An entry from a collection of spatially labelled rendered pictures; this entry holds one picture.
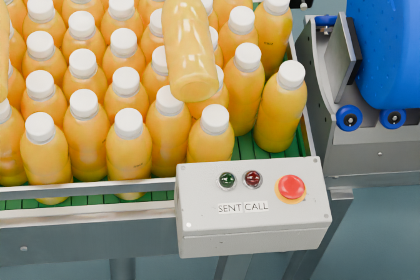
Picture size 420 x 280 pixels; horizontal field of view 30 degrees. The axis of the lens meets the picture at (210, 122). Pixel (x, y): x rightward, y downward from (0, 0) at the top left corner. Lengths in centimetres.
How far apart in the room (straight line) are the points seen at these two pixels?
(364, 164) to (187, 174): 43
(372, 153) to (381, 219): 97
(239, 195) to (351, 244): 125
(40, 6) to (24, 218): 33
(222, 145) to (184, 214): 15
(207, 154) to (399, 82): 30
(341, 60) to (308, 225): 35
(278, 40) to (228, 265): 37
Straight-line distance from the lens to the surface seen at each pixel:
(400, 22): 115
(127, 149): 112
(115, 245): 135
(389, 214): 235
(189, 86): 109
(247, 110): 126
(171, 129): 115
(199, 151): 115
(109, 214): 126
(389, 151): 139
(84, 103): 112
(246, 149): 132
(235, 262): 124
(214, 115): 111
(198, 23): 113
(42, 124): 111
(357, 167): 140
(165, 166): 124
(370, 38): 128
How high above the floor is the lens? 204
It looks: 59 degrees down
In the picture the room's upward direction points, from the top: 9 degrees clockwise
